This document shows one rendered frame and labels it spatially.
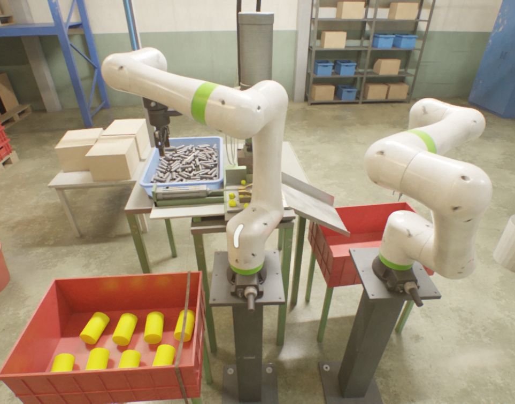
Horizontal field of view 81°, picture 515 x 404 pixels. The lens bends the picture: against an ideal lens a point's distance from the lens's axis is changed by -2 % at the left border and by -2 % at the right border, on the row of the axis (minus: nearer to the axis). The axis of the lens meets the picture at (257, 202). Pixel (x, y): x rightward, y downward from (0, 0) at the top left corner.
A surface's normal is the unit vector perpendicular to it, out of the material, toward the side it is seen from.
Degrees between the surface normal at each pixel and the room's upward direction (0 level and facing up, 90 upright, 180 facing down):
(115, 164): 90
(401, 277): 0
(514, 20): 90
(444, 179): 48
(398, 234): 88
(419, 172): 60
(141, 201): 0
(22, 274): 0
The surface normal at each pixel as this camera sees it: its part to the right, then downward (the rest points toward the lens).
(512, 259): -0.72, 0.43
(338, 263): 0.14, 0.54
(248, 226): 0.10, -0.69
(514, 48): -0.99, 0.06
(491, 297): 0.00, -0.83
